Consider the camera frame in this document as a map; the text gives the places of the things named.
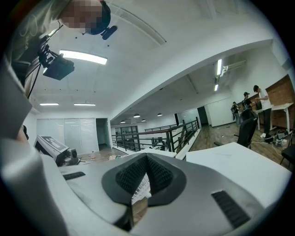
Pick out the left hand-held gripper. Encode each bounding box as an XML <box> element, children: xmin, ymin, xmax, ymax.
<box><xmin>34</xmin><ymin>135</ymin><xmax>81</xmax><ymax>167</ymax></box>

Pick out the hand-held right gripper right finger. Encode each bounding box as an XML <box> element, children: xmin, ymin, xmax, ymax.
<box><xmin>133</xmin><ymin>153</ymin><xmax>274</xmax><ymax>236</ymax></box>

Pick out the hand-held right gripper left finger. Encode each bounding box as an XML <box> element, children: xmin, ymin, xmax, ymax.
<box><xmin>59</xmin><ymin>153</ymin><xmax>150</xmax><ymax>236</ymax></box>

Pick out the small white desk fan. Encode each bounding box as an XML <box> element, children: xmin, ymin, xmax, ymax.
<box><xmin>132</xmin><ymin>176</ymin><xmax>152</xmax><ymax>205</ymax></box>

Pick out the person's right forearm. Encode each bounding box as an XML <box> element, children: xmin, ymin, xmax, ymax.
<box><xmin>15</xmin><ymin>124</ymin><xmax>30</xmax><ymax>142</ymax></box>

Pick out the white standing desk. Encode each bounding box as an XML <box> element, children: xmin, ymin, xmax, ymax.
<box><xmin>255</xmin><ymin>102</ymin><xmax>295</xmax><ymax>136</ymax></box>

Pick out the frosted glass partition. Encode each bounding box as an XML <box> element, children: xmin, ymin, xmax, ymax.
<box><xmin>36</xmin><ymin>118</ymin><xmax>96</xmax><ymax>155</ymax></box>

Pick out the white table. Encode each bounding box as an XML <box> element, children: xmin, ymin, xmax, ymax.
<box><xmin>136</xmin><ymin>147</ymin><xmax>185</xmax><ymax>160</ymax></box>
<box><xmin>185</xmin><ymin>142</ymin><xmax>292</xmax><ymax>208</ymax></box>

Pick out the black metal railing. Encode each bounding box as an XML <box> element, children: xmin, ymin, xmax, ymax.
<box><xmin>112</xmin><ymin>117</ymin><xmax>201</xmax><ymax>153</ymax></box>

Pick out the black chest monitor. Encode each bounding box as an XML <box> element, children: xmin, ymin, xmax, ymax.
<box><xmin>42</xmin><ymin>55</ymin><xmax>75</xmax><ymax>81</ymax></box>

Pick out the person's olive shirt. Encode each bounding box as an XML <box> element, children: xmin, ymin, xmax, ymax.
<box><xmin>6</xmin><ymin>0</ymin><xmax>70</xmax><ymax>93</ymax></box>

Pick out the person's face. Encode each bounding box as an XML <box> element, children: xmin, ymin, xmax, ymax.
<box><xmin>57</xmin><ymin>0</ymin><xmax>103</xmax><ymax>33</ymax></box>

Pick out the black chest camera rig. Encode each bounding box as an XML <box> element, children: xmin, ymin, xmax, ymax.
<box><xmin>27</xmin><ymin>27</ymin><xmax>64</xmax><ymax>97</ymax></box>

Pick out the tangle of cables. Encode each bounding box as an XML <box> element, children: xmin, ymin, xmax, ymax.
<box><xmin>260</xmin><ymin>129</ymin><xmax>293</xmax><ymax>148</ymax></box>

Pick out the black head-worn camera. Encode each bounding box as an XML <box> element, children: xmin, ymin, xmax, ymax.
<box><xmin>91</xmin><ymin>0</ymin><xmax>118</xmax><ymax>41</ymax></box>

